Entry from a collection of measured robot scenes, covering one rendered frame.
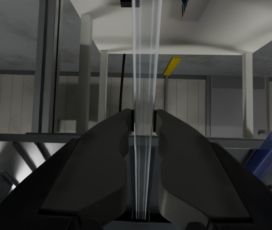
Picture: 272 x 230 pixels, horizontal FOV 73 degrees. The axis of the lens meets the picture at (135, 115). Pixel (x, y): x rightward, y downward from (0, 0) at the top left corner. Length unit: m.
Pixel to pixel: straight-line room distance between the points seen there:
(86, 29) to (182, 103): 2.95
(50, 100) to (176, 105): 3.07
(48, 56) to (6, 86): 3.66
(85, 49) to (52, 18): 0.15
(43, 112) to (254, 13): 0.64
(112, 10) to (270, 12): 0.46
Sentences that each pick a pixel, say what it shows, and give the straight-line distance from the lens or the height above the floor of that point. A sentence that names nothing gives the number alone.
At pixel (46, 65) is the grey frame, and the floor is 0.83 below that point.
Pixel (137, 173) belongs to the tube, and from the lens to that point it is 0.19.
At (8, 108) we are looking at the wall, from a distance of 4.05.
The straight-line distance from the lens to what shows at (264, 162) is 0.20.
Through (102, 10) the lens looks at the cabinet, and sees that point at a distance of 0.64.
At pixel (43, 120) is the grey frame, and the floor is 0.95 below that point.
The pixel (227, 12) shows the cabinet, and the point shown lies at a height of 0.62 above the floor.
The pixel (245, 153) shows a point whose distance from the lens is 0.20.
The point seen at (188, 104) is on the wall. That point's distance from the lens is 3.49.
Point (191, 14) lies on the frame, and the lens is 0.57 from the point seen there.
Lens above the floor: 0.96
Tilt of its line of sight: 3 degrees down
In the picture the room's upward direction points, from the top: 178 degrees counter-clockwise
